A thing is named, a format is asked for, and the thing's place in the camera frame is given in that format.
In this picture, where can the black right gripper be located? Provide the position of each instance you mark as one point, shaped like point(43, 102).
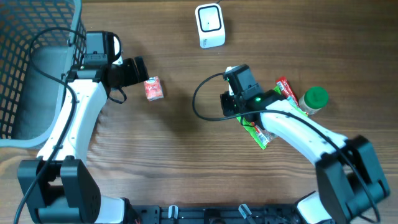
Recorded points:
point(226, 104)

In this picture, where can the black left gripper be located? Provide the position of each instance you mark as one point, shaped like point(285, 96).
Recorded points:
point(138, 70)

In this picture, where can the small red white box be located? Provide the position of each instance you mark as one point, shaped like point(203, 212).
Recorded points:
point(153, 88)

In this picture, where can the green candy bag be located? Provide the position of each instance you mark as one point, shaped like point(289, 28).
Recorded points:
point(262, 137)

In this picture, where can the red snack stick packet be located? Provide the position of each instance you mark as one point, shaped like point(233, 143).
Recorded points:
point(285, 88)

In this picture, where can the green lid jar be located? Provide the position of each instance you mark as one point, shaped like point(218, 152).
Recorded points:
point(313, 100)

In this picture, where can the teal packet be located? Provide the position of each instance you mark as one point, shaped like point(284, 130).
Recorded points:
point(293, 103)

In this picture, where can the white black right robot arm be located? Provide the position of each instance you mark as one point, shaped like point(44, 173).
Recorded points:
point(349, 175)

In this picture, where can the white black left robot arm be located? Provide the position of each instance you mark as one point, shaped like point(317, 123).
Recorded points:
point(57, 186)

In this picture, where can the white barcode scanner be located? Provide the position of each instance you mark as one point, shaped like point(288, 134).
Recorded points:
point(210, 25)

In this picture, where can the grey plastic mesh basket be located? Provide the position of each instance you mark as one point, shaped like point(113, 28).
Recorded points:
point(43, 36)

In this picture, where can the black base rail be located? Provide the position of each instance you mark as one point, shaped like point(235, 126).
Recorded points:
point(266, 214)

